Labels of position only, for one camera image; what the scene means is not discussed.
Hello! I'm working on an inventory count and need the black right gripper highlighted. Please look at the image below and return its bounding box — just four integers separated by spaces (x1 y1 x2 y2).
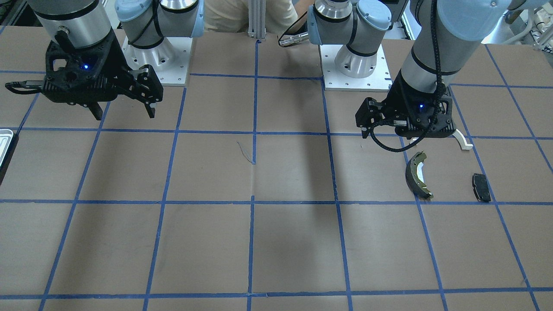
41 30 164 121

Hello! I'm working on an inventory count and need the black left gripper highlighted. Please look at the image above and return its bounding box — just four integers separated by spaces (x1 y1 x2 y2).
383 72 455 139

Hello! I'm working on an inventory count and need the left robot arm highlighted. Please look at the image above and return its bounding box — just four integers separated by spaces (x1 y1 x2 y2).
307 0 545 139

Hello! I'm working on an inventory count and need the green brake shoe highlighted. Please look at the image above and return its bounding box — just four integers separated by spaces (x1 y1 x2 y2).
405 151 434 200

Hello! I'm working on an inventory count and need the white curved plastic part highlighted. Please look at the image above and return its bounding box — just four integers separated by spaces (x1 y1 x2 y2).
430 129 474 150

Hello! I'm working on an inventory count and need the black brake pad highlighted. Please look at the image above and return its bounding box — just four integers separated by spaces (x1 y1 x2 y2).
472 173 492 202

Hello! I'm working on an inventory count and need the person in beige shirt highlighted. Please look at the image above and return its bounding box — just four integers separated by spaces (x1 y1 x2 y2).
204 0 298 34

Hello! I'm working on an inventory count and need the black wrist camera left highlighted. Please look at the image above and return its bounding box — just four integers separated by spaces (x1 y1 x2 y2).
355 97 388 139

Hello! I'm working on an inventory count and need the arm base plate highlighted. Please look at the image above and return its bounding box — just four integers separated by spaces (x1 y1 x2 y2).
122 37 194 87
319 44 393 92

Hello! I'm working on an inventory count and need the black braided cable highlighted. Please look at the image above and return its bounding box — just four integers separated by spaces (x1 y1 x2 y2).
369 0 448 153

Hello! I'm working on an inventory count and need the aluminium frame post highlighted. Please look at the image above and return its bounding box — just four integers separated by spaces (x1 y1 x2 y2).
247 0 266 41

